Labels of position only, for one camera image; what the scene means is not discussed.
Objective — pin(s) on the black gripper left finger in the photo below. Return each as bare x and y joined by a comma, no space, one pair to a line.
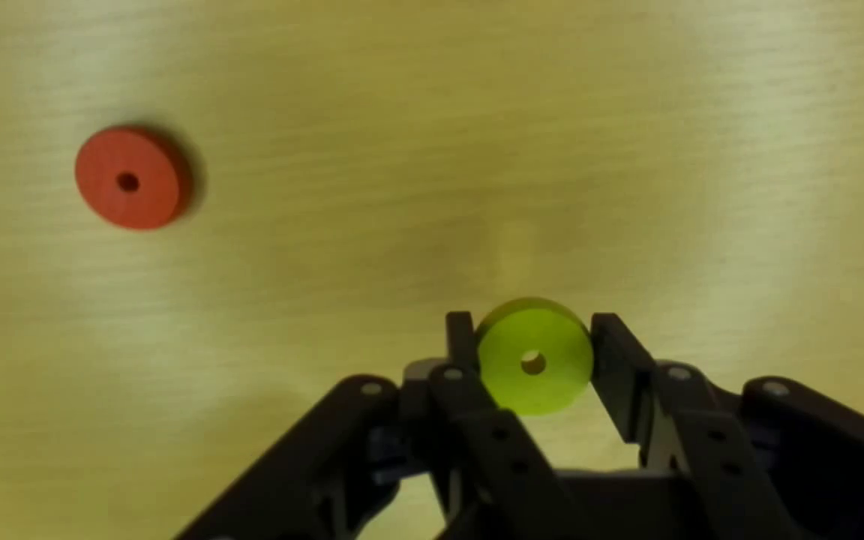
472,429

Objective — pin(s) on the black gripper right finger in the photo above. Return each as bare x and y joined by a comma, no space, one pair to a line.
703,438

